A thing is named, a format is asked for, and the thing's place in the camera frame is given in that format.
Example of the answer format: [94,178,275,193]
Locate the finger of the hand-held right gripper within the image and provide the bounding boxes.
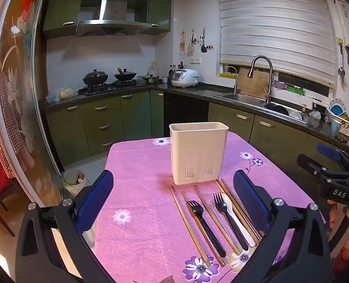
[316,143,345,163]
[296,153,330,180]

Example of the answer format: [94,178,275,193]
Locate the floral glass sliding door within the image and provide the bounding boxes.
[0,0,64,207]

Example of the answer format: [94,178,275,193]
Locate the white rice cooker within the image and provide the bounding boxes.
[171,69,199,88]

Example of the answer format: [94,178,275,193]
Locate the black gas stove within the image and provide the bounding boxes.
[78,80,147,95]

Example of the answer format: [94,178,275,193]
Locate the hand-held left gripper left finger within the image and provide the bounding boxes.
[15,169,117,283]

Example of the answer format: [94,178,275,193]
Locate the white window blind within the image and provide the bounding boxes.
[216,0,337,88]

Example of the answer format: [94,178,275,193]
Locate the black wok with wooden handle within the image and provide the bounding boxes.
[114,68,137,82]

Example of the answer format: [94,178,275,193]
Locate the green planter box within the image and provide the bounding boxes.
[285,84,306,96]

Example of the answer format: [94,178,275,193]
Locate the black built-in dishwasher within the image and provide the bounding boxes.
[163,92,209,137]

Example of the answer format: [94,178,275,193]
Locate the blue cup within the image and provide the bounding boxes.
[330,119,342,136]

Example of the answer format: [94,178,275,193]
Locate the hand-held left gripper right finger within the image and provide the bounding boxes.
[233,169,333,283]

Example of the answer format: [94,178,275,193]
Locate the plastic bag with food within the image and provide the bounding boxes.
[49,87,77,101]

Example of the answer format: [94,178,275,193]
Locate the black pan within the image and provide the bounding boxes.
[264,103,289,115]

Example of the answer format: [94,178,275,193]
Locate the beige hanging spatula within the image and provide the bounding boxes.
[187,30,196,56]

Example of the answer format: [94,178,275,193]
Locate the floor bin with scraps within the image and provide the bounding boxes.
[61,169,88,196]

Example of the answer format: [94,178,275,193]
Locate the black plastic fork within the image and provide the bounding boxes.
[186,200,226,258]
[213,192,249,252]

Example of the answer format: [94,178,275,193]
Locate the wooden cutting board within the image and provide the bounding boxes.
[236,68,274,98]

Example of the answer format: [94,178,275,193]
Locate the steel range hood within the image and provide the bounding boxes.
[76,0,153,37]

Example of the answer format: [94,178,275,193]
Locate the dark stone countertop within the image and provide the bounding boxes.
[43,82,349,154]

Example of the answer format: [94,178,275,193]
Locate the black wok with lid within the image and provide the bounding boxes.
[83,69,108,86]

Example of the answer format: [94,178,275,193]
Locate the green base cabinets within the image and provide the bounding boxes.
[45,90,349,189]

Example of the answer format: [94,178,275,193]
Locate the tall steel faucet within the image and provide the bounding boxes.
[249,55,274,104]

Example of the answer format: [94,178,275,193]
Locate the white plastic spoon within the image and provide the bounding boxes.
[220,193,256,248]

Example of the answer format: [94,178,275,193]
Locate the dish rack with plates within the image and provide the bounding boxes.
[325,99,349,142]

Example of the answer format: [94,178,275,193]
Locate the green upper cabinet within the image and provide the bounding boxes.
[43,0,172,39]

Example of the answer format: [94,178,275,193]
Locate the row of dark sauce bottles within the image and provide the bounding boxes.
[169,62,184,77]

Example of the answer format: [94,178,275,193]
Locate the wooden chair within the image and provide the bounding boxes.
[0,180,18,238]

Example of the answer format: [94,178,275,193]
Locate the white plastic utensil holder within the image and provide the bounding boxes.
[169,122,229,185]

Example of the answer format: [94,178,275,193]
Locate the steel sink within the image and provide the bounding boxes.
[214,92,309,124]

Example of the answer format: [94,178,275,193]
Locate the small steel faucet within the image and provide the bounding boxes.
[224,66,239,95]

